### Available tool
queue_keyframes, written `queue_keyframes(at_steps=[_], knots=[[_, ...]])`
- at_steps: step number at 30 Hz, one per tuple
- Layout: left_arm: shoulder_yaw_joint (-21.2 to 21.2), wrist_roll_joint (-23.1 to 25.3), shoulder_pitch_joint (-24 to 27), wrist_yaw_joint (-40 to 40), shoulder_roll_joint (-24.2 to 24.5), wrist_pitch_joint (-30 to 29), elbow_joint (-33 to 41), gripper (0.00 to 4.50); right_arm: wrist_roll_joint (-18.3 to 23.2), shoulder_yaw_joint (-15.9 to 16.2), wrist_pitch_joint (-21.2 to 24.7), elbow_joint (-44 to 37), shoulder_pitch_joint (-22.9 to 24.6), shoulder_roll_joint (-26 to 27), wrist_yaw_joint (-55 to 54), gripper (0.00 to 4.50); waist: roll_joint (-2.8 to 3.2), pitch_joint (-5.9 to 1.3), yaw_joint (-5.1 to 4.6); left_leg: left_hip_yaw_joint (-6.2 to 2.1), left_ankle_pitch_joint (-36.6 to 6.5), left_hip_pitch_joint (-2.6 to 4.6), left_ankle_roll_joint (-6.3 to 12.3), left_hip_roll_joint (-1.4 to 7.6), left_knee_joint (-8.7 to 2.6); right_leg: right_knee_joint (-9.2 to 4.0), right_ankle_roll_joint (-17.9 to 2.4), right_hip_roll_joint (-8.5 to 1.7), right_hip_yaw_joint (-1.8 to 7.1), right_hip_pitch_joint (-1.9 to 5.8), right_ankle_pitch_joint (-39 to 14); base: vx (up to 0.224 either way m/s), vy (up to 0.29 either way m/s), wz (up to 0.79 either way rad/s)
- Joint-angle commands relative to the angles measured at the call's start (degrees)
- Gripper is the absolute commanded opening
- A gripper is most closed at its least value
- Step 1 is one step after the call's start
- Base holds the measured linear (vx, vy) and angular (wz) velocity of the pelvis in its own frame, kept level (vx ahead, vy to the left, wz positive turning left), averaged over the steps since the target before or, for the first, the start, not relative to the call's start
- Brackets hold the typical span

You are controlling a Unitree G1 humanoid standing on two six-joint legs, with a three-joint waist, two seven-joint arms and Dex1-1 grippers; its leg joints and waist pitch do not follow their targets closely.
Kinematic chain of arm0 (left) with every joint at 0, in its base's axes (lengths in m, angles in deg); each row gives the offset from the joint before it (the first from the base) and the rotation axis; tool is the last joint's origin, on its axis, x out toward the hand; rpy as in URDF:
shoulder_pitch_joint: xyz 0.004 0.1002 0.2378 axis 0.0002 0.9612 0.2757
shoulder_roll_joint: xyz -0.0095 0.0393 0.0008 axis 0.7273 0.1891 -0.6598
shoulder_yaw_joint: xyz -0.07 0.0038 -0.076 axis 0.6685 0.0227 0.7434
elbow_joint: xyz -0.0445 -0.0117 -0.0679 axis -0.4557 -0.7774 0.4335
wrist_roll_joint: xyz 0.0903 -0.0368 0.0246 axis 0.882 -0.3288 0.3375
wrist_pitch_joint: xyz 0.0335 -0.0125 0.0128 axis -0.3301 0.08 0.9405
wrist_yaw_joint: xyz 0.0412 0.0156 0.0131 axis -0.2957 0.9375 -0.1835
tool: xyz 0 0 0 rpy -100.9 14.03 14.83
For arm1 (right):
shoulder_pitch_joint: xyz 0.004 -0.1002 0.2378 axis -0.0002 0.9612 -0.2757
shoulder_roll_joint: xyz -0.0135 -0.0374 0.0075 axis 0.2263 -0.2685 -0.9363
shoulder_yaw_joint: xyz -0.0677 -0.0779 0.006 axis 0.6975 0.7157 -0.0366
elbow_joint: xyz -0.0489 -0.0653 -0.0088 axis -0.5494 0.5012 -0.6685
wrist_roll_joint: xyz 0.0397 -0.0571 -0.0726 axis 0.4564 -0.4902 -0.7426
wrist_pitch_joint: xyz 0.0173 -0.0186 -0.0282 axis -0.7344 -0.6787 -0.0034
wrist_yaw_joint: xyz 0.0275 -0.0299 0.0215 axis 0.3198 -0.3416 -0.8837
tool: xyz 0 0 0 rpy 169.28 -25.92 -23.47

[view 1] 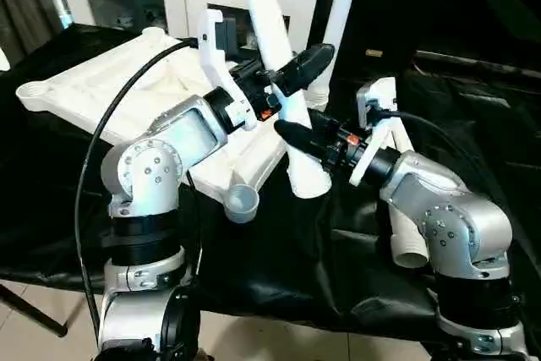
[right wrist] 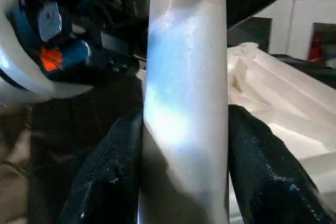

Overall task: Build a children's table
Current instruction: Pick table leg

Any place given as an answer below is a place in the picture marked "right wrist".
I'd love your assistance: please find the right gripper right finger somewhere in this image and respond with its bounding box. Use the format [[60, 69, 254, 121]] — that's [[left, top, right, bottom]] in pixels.
[[228, 104, 336, 224]]

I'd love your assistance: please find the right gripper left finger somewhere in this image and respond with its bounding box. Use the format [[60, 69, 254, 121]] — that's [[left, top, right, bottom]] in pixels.
[[57, 109, 145, 224]]

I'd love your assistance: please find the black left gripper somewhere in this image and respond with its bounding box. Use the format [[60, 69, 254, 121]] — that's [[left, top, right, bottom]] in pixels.
[[8, 0, 153, 84]]

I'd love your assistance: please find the white plastic table top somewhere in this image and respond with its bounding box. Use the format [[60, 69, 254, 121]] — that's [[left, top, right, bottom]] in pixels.
[[226, 42, 336, 224]]

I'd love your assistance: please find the white plastic table leg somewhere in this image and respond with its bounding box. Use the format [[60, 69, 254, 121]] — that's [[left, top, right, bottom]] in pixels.
[[137, 0, 231, 224]]

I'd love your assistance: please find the white glass-door cabinet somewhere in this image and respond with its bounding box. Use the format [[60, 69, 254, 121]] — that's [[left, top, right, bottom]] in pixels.
[[227, 0, 336, 63]]

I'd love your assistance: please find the black table mat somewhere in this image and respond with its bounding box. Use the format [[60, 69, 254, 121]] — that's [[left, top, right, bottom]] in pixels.
[[0, 51, 336, 224]]

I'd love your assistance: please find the red bottle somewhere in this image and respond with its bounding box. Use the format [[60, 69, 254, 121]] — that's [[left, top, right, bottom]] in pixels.
[[309, 30, 324, 63]]

